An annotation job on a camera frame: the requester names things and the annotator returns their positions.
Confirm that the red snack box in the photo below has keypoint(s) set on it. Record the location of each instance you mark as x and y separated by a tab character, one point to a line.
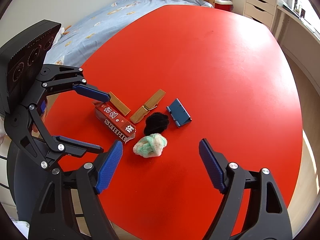
115	121

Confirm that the bed with blue sheet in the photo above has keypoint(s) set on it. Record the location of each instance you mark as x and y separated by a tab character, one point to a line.
90	33

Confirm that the black fuzzy ball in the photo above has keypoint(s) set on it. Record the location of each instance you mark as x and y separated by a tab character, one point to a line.
156	123

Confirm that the white drawer unit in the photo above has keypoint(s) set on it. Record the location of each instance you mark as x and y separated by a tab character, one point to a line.
262	11

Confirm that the red cooler box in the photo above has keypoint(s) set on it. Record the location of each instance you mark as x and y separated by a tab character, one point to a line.
225	5

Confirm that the wooden clothespin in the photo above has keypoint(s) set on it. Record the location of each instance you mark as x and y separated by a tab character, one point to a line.
151	104

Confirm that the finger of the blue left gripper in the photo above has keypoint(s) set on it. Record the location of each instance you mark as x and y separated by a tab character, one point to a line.
77	148
91	92

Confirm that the red plastic table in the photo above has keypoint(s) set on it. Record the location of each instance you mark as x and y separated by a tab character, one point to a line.
232	77

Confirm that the white long desk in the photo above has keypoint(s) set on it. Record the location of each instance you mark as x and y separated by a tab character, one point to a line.
298	42

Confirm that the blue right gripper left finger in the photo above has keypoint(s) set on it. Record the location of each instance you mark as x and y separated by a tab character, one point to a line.
106	165

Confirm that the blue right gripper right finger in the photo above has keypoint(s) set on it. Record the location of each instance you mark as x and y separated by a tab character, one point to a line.
215	164

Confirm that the green white tissue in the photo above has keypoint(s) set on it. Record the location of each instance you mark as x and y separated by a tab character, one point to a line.
150	146

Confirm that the black camera box left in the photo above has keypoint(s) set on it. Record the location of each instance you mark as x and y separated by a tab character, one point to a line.
22	58

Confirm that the blue card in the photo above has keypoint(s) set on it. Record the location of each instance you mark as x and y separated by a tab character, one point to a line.
178	113

